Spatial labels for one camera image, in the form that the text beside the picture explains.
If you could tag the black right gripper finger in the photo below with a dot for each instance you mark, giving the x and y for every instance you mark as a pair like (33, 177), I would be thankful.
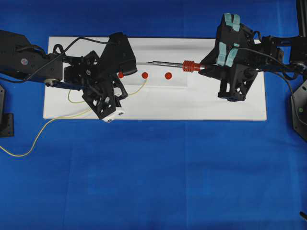
(228, 39)
(237, 82)

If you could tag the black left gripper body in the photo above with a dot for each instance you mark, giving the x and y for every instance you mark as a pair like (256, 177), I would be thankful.
(83, 72)

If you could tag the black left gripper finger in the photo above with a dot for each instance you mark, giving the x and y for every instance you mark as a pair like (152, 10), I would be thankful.
(104, 99)
(120, 55)

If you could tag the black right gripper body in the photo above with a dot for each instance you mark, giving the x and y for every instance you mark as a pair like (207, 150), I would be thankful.
(246, 57)

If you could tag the red handled soldering iron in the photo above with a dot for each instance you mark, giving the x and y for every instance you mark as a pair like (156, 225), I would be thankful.
(186, 66)

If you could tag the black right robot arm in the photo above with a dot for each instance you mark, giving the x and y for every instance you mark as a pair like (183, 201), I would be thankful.
(284, 55)

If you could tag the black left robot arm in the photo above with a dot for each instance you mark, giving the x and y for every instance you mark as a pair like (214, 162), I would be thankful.
(98, 77)

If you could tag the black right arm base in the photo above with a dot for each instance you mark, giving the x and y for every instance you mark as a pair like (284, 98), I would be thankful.
(299, 110)

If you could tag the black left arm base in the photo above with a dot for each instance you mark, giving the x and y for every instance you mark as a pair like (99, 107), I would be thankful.
(6, 119)

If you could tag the red dot mark middle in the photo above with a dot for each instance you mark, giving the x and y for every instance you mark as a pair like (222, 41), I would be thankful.
(145, 75)

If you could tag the red dot mark right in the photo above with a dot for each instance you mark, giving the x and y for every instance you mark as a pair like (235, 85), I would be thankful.
(168, 75)

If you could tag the white rectangular work board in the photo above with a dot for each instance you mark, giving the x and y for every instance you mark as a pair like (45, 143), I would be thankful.
(186, 96)

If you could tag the blue table cloth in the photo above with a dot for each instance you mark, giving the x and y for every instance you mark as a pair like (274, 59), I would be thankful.
(150, 175)

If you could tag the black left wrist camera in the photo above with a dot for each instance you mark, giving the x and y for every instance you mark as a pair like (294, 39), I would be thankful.
(120, 56)

